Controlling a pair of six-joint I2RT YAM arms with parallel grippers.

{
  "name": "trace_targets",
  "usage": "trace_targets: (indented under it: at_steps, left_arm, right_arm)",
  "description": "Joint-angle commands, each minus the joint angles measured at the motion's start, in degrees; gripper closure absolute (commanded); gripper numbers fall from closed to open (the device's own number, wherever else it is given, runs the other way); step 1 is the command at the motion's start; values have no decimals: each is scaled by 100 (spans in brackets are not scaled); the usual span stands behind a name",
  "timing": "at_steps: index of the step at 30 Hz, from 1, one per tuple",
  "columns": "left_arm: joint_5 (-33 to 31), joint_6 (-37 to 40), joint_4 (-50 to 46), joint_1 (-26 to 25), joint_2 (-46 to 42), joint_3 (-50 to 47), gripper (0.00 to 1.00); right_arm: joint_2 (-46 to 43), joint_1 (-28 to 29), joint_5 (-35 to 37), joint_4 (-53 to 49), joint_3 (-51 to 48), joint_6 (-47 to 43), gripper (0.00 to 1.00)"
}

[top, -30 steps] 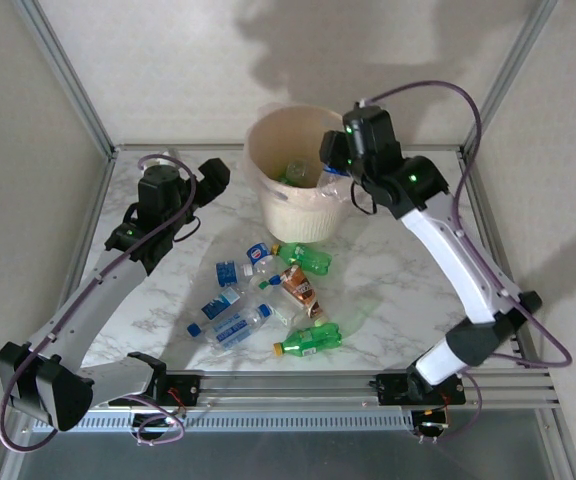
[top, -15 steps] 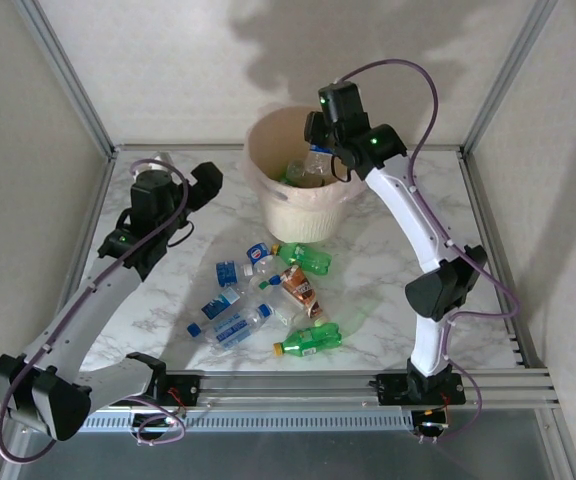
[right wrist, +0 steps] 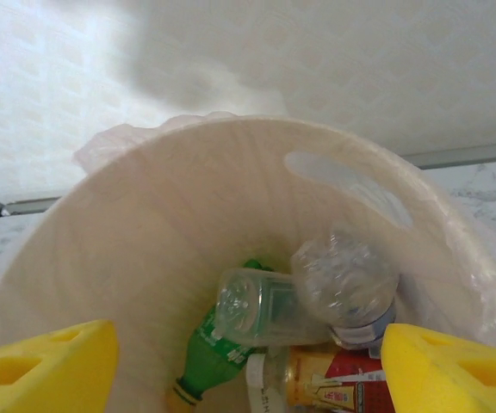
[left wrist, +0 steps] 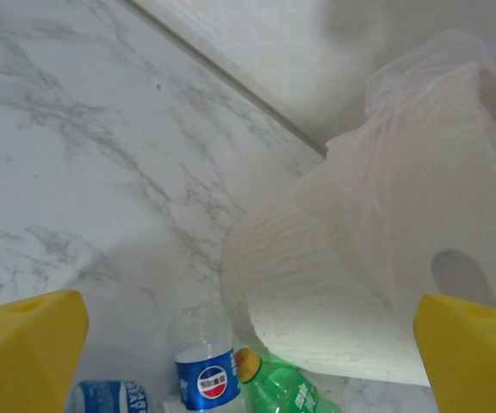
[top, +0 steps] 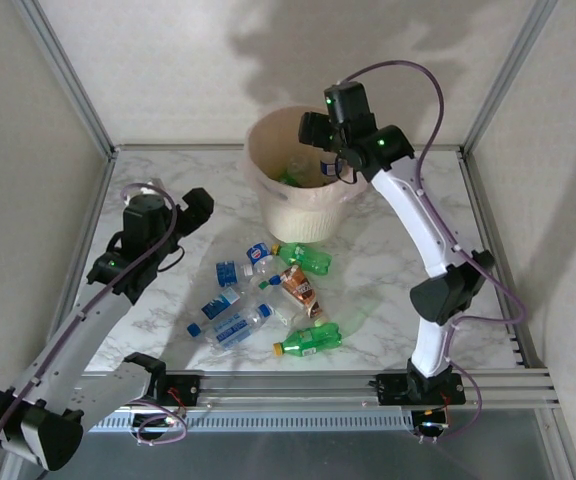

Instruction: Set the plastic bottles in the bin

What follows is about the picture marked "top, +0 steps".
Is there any black controller module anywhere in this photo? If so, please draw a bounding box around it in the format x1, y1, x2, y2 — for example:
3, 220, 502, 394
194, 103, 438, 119
412, 408, 453, 437
131, 412, 179, 435

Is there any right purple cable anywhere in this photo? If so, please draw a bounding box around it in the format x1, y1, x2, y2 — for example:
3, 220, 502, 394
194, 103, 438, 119
337, 59, 527, 444

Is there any aluminium frame rail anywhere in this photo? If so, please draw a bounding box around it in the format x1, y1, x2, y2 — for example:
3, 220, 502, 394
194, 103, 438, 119
456, 150, 545, 370
47, 149, 119, 354

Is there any blue logo label bottle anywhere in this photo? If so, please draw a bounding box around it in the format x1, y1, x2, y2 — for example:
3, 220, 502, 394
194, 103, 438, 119
245, 241, 282, 267

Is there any white plastic bin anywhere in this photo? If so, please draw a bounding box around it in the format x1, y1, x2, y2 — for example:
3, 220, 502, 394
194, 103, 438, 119
256, 174, 352, 245

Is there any grey metal panel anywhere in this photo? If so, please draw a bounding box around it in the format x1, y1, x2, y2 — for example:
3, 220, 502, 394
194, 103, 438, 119
67, 432, 557, 480

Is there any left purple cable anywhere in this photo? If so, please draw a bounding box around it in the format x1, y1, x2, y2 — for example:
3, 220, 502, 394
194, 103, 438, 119
0, 181, 189, 480

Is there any wide aluminium mounting rail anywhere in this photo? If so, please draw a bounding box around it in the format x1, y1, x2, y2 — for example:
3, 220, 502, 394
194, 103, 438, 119
80, 368, 557, 416

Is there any translucent bin liner bag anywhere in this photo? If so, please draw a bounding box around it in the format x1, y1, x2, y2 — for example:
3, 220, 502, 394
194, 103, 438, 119
241, 105, 370, 207

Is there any clear bottle green cap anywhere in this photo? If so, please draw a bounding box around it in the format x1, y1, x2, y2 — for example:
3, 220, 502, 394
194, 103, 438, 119
257, 274, 303, 327

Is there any left black cable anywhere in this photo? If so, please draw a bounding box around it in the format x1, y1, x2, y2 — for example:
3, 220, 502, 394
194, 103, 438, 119
155, 243, 186, 274

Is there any black cable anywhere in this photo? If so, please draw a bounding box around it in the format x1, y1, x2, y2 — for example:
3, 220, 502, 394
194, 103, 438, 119
155, 243, 186, 274
334, 149, 361, 185

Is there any clear bottle blue cap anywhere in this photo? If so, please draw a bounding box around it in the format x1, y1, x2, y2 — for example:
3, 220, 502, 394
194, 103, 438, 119
186, 302, 275, 350

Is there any brown label drink bottle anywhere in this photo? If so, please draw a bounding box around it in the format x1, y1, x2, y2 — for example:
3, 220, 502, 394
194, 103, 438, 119
279, 264, 327, 322

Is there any green bottle yellow cap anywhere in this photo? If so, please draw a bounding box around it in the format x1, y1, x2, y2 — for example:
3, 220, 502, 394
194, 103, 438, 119
272, 321, 342, 359
270, 241, 334, 276

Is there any slotted grey cable duct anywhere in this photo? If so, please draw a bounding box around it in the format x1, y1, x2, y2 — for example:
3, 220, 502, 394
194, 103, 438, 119
87, 412, 415, 435

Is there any purple cable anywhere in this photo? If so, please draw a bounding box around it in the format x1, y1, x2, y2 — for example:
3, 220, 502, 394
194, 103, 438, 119
0, 181, 189, 480
337, 59, 527, 444

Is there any right black cable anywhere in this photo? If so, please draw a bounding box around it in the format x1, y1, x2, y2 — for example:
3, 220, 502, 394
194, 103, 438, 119
334, 149, 361, 185

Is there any aluminium frame post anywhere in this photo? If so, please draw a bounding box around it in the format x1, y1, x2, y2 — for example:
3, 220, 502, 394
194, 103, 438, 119
460, 0, 562, 156
537, 407, 576, 480
15, 0, 119, 157

